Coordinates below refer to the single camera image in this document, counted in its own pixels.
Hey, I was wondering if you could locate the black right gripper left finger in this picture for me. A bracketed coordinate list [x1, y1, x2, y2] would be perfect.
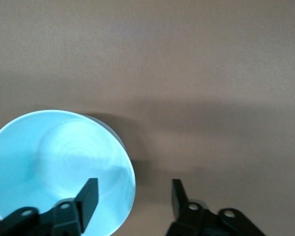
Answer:
[0, 178, 99, 236]

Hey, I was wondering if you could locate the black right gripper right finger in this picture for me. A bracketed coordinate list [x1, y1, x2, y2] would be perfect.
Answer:
[166, 178, 264, 236]

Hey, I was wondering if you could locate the light blue bowl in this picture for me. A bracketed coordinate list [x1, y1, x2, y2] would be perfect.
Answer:
[0, 109, 137, 236]

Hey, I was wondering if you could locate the brown table cover sheet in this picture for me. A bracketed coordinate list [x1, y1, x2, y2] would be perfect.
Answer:
[0, 0, 295, 236]

